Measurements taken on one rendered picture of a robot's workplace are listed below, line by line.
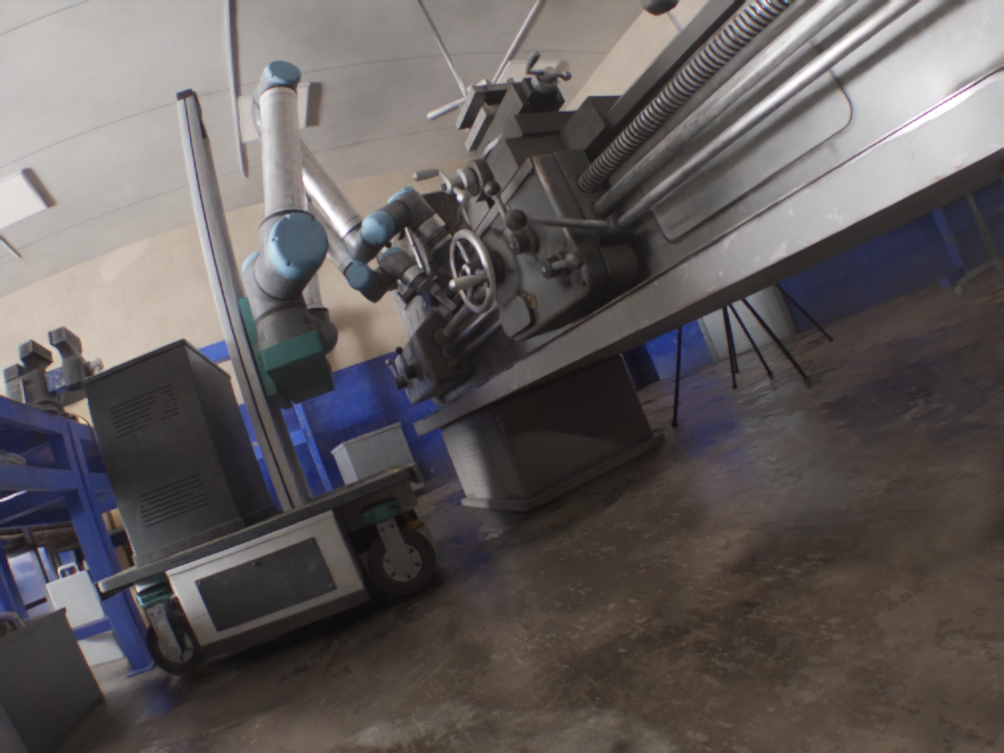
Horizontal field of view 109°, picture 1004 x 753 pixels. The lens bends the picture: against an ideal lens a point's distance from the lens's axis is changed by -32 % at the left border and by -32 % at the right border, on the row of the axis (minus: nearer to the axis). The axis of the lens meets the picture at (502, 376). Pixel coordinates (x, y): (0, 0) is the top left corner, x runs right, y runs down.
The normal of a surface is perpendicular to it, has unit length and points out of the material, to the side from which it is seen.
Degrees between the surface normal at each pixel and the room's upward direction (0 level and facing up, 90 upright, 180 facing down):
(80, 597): 90
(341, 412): 90
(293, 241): 95
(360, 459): 90
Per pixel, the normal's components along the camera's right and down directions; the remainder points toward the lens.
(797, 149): -0.86, 0.32
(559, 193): 0.35, -0.20
